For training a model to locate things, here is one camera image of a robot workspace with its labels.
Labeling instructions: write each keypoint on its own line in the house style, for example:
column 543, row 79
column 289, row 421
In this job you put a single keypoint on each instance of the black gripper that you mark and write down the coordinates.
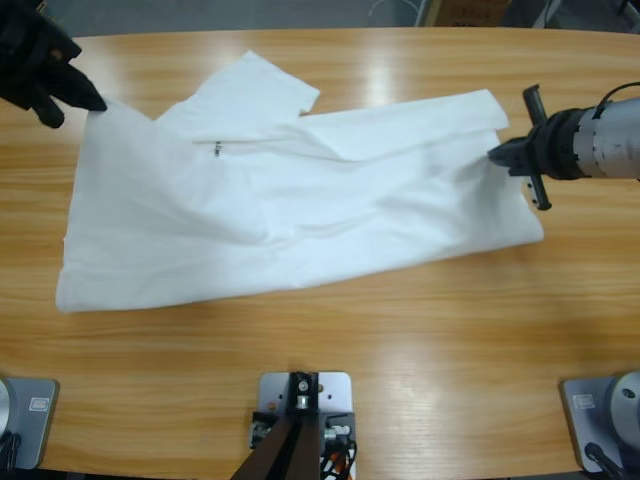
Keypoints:
column 25, row 55
column 555, row 145

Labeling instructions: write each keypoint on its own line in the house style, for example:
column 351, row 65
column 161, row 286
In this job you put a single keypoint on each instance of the white t-shirt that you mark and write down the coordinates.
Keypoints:
column 250, row 215

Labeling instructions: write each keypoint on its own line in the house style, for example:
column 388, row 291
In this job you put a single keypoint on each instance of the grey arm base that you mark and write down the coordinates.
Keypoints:
column 35, row 405
column 585, row 405

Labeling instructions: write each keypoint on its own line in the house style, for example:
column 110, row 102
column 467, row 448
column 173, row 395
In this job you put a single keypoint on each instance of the grey metal stand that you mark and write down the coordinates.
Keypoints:
column 550, row 12

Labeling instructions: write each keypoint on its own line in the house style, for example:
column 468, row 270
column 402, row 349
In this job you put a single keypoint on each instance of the brown cardboard box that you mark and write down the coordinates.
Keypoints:
column 470, row 10

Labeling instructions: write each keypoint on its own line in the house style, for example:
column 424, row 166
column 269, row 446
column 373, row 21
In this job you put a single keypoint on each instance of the white mounting block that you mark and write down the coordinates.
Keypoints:
column 335, row 390

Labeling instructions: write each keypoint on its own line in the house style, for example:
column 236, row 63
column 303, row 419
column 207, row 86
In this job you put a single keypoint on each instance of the black stand clamp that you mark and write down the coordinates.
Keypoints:
column 342, row 419

